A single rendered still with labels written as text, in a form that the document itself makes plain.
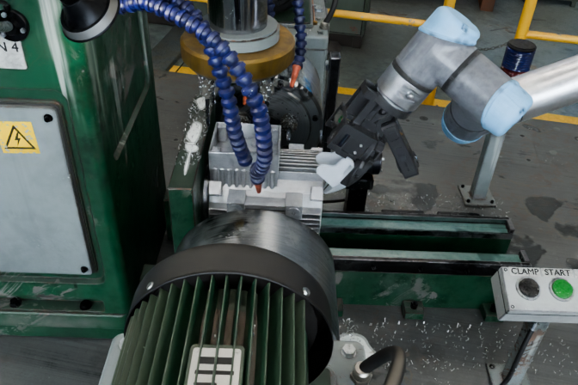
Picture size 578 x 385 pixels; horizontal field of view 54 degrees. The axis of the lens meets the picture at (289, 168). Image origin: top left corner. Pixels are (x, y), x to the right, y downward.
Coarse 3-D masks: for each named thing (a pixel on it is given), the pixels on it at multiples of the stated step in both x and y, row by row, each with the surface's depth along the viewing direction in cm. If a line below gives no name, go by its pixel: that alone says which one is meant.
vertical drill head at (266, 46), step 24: (216, 0) 82; (240, 0) 82; (264, 0) 84; (216, 24) 85; (240, 24) 84; (264, 24) 86; (192, 48) 85; (240, 48) 84; (264, 48) 85; (288, 48) 87; (264, 72) 84; (264, 96) 91
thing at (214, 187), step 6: (210, 180) 99; (210, 186) 99; (216, 186) 99; (312, 186) 99; (318, 186) 99; (210, 192) 98; (216, 192) 98; (312, 192) 99; (318, 192) 99; (312, 198) 98; (318, 198) 98
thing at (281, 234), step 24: (216, 216) 82; (240, 216) 81; (264, 216) 81; (192, 240) 81; (216, 240) 78; (240, 240) 77; (264, 240) 77; (288, 240) 79; (312, 240) 82; (312, 264) 78; (336, 312) 79; (336, 336) 74
